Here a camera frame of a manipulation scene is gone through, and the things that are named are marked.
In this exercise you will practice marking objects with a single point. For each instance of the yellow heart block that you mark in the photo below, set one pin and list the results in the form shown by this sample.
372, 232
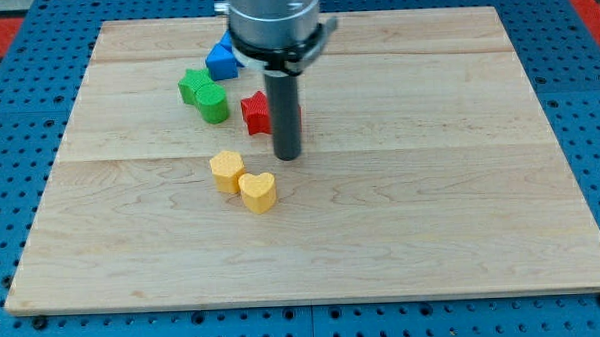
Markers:
258, 192

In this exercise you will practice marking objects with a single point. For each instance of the blue triangle block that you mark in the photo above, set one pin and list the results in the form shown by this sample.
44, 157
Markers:
221, 63

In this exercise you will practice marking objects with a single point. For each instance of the blue block behind arm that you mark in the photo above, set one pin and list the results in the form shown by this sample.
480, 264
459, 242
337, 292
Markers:
226, 42

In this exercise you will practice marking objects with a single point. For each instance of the wooden board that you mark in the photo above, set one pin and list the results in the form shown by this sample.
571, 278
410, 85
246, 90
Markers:
428, 172

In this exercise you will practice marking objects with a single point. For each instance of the red star block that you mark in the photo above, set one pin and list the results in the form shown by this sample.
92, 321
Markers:
255, 113

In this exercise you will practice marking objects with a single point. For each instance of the green star block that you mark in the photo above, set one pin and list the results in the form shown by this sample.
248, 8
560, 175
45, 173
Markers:
191, 82

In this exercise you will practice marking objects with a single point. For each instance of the green cylinder block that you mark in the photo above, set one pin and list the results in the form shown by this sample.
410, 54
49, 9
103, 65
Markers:
212, 103

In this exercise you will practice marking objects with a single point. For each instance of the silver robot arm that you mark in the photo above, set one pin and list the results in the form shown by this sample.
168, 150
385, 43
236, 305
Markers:
276, 25

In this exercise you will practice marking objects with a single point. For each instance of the yellow hexagon block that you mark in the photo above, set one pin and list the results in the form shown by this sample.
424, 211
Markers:
227, 167

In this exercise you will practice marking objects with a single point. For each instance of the dark grey cylindrical pointer tool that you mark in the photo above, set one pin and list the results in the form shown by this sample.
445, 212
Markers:
284, 113

